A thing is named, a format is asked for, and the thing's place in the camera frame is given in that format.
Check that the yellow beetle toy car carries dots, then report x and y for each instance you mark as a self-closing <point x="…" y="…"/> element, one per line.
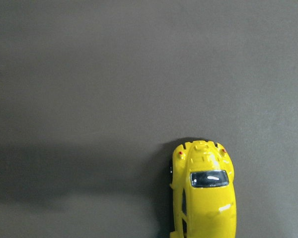
<point x="204" y="203"/>

